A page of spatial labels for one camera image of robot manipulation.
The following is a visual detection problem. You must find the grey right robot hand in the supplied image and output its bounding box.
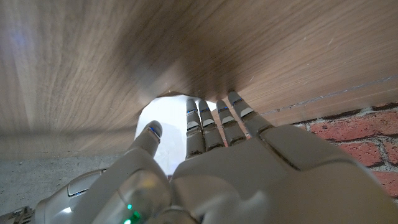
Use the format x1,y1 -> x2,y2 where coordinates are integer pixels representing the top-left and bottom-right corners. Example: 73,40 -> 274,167
30,169 -> 108,224

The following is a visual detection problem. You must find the white paper shipping label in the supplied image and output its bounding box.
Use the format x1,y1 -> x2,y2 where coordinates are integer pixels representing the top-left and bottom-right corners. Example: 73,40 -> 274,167
134,94 -> 218,175

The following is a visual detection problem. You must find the red brick printed backdrop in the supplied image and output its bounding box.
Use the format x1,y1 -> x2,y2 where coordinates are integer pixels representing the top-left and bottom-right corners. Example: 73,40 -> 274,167
292,102 -> 398,200

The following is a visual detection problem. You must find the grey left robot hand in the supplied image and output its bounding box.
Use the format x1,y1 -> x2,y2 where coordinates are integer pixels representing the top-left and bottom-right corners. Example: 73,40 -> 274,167
73,91 -> 398,224

